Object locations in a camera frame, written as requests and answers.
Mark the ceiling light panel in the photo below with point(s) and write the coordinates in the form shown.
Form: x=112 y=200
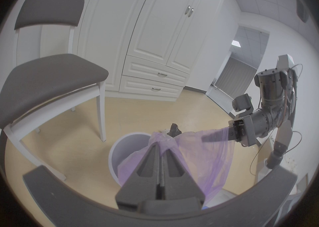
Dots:
x=236 y=43

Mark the white wardrobe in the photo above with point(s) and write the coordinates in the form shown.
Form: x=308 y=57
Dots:
x=154 y=21

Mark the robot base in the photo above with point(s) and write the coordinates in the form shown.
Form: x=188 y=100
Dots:
x=261 y=174

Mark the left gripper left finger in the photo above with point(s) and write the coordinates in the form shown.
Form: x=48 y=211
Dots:
x=142 y=176

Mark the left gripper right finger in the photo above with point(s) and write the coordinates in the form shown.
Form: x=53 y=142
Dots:
x=182 y=178

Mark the purple plastic bag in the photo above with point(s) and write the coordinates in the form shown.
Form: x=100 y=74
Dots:
x=211 y=161

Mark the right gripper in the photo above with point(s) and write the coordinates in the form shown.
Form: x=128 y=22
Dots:
x=259 y=123

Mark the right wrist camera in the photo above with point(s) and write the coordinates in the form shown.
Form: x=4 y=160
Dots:
x=241 y=102

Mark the white chair dark grey seat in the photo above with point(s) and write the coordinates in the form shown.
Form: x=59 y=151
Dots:
x=49 y=76

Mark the white trash bin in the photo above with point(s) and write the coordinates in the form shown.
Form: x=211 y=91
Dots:
x=117 y=153

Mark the black plastic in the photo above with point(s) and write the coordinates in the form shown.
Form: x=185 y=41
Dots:
x=175 y=130

